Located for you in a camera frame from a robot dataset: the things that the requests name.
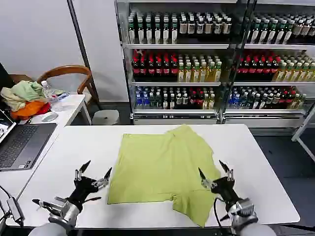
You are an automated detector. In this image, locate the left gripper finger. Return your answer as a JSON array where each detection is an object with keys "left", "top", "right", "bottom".
[
  {"left": 74, "top": 160, "right": 91, "bottom": 182},
  {"left": 91, "top": 167, "right": 113, "bottom": 189}
]

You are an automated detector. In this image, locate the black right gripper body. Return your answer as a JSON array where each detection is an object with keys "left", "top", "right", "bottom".
[{"left": 211, "top": 176, "right": 241, "bottom": 205}]

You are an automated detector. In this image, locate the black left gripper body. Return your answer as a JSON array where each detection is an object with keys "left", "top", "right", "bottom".
[{"left": 67, "top": 176, "right": 99, "bottom": 205}]

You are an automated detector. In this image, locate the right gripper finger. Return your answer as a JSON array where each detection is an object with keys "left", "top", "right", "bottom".
[
  {"left": 197, "top": 167, "right": 214, "bottom": 189},
  {"left": 218, "top": 159, "right": 234, "bottom": 181}
]

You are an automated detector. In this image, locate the yellow-green shirt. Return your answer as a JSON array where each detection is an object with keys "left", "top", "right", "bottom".
[{"left": 106, "top": 124, "right": 221, "bottom": 228}]

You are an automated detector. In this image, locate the grey laptop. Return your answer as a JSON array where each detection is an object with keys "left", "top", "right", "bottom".
[{"left": 0, "top": 109, "right": 58, "bottom": 172}]

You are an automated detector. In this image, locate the grey computer mouse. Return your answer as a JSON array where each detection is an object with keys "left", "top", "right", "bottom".
[{"left": 41, "top": 113, "right": 59, "bottom": 122}]

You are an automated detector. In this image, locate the round white stool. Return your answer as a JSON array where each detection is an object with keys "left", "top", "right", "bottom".
[{"left": 92, "top": 110, "right": 121, "bottom": 125}]

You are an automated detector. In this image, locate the white side table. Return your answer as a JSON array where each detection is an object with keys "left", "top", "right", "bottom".
[{"left": 0, "top": 93, "right": 92, "bottom": 197}]

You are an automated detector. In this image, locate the orange cloth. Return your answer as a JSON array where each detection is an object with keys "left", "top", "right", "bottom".
[{"left": 11, "top": 100, "right": 51, "bottom": 120}]

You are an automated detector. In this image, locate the clear plastic water bottle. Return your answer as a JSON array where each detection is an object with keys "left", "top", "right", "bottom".
[{"left": 40, "top": 80, "right": 63, "bottom": 112}]

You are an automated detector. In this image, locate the pale green cloth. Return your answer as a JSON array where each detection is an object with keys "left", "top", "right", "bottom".
[{"left": 12, "top": 80, "right": 45, "bottom": 101}]

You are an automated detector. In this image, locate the beige cloth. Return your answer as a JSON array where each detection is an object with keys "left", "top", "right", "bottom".
[{"left": 0, "top": 87, "right": 27, "bottom": 111}]

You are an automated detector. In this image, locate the wooden chair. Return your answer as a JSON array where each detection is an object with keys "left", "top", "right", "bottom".
[{"left": 11, "top": 64, "right": 101, "bottom": 111}]

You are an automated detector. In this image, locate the black slanted pole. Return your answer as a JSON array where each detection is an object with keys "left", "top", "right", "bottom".
[{"left": 66, "top": 0, "right": 101, "bottom": 111}]

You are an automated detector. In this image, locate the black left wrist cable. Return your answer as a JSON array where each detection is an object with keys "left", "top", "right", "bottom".
[{"left": 31, "top": 196, "right": 102, "bottom": 212}]

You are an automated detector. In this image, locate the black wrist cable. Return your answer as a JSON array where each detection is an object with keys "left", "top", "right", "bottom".
[
  {"left": 31, "top": 196, "right": 102, "bottom": 212},
  {"left": 213, "top": 196, "right": 232, "bottom": 222}
]

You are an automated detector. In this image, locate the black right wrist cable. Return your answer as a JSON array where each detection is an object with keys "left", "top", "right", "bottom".
[{"left": 213, "top": 196, "right": 232, "bottom": 222}]

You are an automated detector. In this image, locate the grey cable adapter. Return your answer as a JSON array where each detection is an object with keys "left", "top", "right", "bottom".
[{"left": 6, "top": 196, "right": 24, "bottom": 221}]

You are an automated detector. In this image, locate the white metal frame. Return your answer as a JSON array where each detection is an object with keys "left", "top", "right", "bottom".
[{"left": 291, "top": 103, "right": 315, "bottom": 160}]

